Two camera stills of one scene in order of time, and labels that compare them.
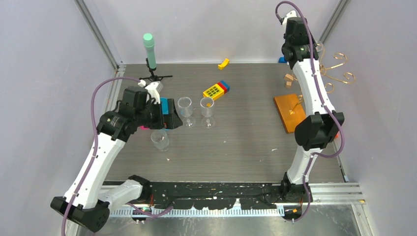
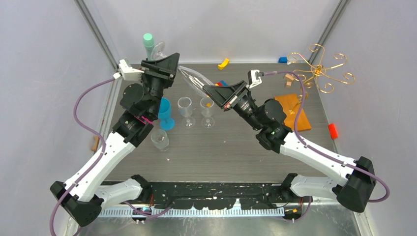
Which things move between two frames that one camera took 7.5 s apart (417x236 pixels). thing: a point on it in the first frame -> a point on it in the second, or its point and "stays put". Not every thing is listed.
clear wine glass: (160, 139) stays put
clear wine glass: (186, 109) stays put
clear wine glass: (207, 105) stays put
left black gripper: (170, 121) -> (166, 67)
